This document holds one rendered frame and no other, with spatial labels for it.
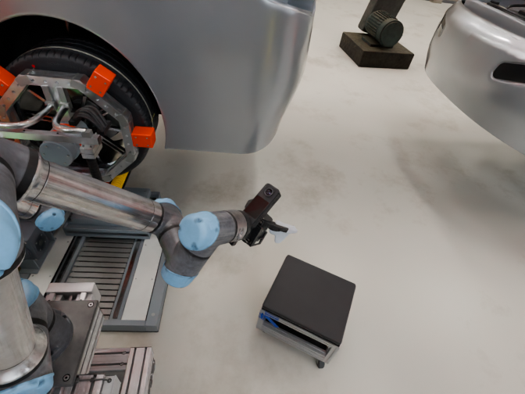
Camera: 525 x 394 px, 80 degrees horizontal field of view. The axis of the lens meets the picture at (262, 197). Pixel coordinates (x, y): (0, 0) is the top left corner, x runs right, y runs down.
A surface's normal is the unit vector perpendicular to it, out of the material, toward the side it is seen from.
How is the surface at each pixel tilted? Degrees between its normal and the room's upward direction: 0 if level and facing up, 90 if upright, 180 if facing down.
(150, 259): 0
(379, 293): 0
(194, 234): 59
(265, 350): 0
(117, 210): 76
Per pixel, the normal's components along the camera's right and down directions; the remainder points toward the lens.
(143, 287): 0.12, -0.72
